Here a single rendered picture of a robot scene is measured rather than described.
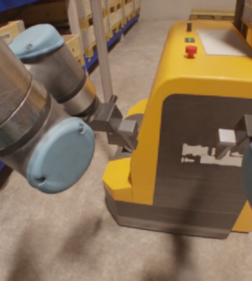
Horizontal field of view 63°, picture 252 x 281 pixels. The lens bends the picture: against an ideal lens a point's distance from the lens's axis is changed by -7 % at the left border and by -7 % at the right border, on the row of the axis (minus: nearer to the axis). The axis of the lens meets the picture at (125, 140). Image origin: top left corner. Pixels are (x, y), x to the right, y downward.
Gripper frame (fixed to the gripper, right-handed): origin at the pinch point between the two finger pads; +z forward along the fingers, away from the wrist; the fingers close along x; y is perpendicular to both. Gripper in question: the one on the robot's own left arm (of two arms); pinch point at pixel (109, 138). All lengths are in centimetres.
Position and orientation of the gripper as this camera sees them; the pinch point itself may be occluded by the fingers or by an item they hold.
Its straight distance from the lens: 59.8
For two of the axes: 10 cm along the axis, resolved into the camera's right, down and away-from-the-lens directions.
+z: 3.4, 4.8, 8.1
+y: 3.1, -8.7, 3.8
